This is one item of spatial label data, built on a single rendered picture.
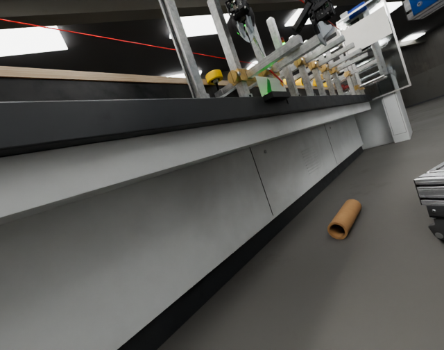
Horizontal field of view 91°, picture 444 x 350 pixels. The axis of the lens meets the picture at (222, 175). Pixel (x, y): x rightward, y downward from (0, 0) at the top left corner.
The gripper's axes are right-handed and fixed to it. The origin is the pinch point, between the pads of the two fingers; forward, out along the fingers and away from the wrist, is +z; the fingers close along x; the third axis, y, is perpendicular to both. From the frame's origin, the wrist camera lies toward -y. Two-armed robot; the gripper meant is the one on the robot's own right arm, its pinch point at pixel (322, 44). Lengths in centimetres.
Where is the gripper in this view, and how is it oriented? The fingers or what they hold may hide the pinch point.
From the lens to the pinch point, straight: 116.7
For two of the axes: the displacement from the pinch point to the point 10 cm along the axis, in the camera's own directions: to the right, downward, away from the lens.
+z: 3.5, 9.4, 0.4
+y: 6.7, -2.2, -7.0
